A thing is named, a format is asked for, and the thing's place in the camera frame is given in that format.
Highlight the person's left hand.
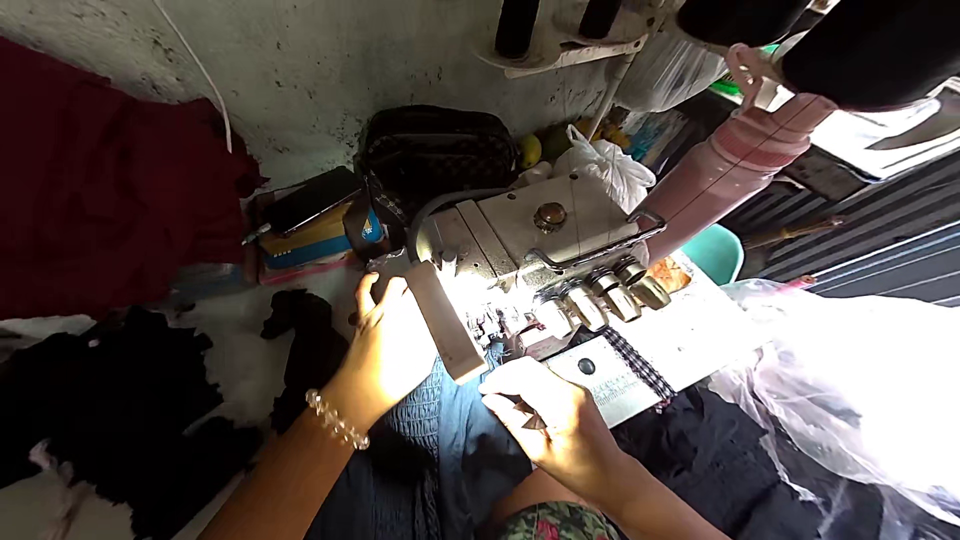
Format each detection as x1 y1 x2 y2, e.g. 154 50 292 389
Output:
351 271 440 436

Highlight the person's right hand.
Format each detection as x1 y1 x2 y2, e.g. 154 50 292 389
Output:
478 356 624 500

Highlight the blue-grey smocked fabric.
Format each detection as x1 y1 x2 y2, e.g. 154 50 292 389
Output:
303 341 535 540

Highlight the person's right forearm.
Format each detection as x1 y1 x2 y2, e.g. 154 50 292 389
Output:
596 450 732 540

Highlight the black cloth piece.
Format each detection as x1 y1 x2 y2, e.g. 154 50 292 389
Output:
260 288 352 436

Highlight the yellow and blue box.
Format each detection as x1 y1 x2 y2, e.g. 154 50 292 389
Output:
256 198 385 273

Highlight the black phone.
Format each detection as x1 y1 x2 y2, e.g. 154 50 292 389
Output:
262 166 363 238

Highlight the black-white checkered fabric strip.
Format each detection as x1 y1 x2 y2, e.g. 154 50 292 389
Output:
601 325 678 414

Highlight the beige overlock sewing machine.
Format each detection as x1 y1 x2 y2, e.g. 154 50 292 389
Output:
403 171 678 430

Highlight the dark checkered bag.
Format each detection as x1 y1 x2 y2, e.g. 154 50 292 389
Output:
343 104 520 262

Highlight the dark navy fabric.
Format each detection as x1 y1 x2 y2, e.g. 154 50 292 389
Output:
609 384 960 540

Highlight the white knotted plastic bag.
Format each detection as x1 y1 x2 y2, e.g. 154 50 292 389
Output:
553 124 657 216

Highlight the teal plastic bowl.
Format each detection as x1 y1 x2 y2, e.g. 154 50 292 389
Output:
679 223 745 287

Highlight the pile of black fabric scraps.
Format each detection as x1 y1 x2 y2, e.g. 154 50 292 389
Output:
0 304 265 540

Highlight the maroon cloth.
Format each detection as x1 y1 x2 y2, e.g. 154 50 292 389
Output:
0 36 270 322

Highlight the pink bottle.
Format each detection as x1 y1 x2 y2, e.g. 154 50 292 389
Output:
633 43 838 268

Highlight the small black thread cone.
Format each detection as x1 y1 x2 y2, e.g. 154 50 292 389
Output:
494 0 541 60
576 0 624 41

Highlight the wooden stick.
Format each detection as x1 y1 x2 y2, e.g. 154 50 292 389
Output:
742 215 846 252

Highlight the white thread stand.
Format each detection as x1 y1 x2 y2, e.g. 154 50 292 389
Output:
471 0 687 144

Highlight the clear hanging plastic bag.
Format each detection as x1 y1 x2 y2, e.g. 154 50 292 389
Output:
613 30 730 114

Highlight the large translucent plastic bag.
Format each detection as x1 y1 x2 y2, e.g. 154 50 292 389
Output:
706 277 960 540

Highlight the grey corrugated metal panel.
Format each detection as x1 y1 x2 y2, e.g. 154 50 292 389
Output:
720 135 960 309

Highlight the large black thread cone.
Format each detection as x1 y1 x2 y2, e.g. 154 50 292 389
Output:
780 0 960 113
675 0 814 51

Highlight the white cord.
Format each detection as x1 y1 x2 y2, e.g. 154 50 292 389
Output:
152 0 234 154

